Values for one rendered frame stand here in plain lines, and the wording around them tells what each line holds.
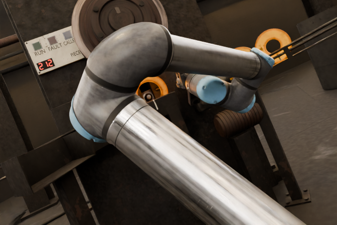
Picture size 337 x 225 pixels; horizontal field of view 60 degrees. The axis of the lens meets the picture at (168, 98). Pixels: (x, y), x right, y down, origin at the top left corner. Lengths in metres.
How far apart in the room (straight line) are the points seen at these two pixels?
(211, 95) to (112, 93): 0.47
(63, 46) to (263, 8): 7.91
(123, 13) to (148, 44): 0.85
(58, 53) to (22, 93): 6.27
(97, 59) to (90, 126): 0.14
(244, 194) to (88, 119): 0.33
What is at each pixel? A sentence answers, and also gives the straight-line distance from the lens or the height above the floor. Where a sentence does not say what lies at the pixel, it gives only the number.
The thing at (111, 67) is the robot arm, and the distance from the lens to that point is 0.56.
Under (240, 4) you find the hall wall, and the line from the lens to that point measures 8.86.
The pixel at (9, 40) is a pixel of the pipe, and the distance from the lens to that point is 7.36.
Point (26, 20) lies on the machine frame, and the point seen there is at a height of 1.35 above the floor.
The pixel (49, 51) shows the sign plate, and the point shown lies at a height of 1.15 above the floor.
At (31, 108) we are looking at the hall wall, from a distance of 7.78.
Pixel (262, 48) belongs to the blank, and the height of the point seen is 0.73.
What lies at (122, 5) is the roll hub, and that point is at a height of 1.18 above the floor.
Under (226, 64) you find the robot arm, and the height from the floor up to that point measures 0.72.
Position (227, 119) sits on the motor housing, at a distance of 1.36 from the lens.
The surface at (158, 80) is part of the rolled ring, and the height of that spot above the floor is 0.79.
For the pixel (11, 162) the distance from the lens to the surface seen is 1.15.
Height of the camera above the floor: 0.71
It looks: 1 degrees down
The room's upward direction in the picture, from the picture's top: 23 degrees counter-clockwise
